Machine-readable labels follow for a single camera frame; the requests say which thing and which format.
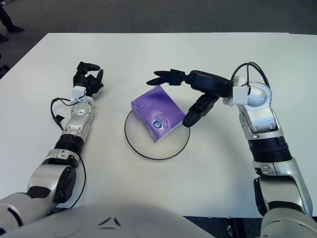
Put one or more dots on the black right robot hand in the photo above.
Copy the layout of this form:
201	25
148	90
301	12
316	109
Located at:
205	84

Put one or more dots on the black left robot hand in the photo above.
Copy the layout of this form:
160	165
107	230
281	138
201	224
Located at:
80	79

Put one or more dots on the purple tissue paper pack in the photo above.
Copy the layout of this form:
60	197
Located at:
156	111

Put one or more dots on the white plate with black rim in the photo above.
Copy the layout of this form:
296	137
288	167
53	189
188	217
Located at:
148	146

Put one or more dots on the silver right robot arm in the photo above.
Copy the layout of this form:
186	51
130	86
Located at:
267	129

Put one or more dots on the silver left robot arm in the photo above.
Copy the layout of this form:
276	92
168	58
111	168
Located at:
78	119

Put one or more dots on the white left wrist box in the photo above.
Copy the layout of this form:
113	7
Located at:
79	92

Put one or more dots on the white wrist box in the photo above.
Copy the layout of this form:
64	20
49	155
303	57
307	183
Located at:
79	92
240	95

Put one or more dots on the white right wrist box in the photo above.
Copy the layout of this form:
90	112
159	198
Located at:
240	95

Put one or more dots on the black office chair base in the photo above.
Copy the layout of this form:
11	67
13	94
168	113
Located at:
3	69

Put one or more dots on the person legs in dark trousers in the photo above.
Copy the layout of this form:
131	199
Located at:
8	17

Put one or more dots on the grey robot torso shell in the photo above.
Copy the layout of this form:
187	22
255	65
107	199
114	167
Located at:
111	223

